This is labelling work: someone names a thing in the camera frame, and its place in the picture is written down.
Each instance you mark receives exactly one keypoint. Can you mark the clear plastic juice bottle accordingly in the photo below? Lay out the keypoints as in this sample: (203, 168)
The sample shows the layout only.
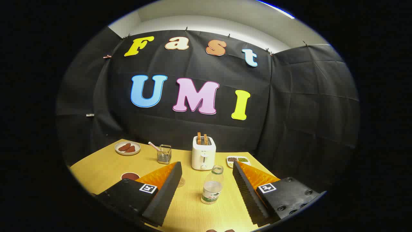
(212, 188)

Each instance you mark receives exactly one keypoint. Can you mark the white divided dish with beans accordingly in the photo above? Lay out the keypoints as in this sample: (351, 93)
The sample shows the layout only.
(232, 159)

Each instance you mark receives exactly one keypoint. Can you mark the beige cup with maroon inside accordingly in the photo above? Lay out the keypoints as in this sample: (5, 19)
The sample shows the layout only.
(130, 176)

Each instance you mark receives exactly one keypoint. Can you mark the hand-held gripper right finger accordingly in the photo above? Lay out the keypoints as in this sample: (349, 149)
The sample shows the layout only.
(249, 199)

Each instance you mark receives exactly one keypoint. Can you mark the black backdrop cloth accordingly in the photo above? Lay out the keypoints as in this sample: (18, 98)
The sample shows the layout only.
(289, 112)

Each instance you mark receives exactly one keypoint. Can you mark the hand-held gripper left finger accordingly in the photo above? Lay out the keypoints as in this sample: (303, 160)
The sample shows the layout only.
(161, 199)

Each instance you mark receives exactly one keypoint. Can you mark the white round plate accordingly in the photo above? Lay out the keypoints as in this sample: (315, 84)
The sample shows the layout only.
(136, 147)

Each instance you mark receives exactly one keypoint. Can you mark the white toaster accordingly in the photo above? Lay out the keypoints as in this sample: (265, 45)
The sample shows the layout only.
(203, 156)

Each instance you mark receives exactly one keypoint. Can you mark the brown sausage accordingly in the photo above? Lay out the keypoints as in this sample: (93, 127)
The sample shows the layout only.
(124, 147)
(130, 149)

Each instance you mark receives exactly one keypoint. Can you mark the round wooden coaster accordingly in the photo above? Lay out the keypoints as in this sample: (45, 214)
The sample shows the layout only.
(182, 182)

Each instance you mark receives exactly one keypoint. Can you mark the wooden table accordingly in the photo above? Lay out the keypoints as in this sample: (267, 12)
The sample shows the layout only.
(103, 167)

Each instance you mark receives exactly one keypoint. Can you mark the toast slice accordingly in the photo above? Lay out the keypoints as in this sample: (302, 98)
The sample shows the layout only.
(205, 139)
(199, 138)

